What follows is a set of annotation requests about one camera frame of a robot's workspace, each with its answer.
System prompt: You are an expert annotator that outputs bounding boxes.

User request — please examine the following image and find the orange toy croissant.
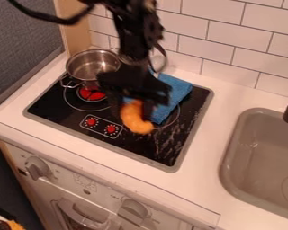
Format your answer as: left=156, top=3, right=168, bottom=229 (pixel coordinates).
left=118, top=99, right=157, bottom=135

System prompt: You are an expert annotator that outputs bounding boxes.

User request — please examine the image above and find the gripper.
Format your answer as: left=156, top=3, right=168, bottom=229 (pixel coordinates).
left=94, top=60, right=174, bottom=122

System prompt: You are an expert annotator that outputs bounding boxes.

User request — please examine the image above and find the silver pot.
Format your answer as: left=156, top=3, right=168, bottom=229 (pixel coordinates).
left=58, top=49, right=124, bottom=89

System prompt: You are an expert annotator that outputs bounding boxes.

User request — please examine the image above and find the toy stove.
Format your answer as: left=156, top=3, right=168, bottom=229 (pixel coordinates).
left=22, top=71, right=215, bottom=174

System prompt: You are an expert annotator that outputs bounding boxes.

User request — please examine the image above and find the toy sink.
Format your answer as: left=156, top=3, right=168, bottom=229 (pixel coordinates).
left=218, top=107, right=288, bottom=223

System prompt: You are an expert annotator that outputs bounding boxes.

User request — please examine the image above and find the blue cloth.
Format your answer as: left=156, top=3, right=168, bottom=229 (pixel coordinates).
left=123, top=69, right=195, bottom=126

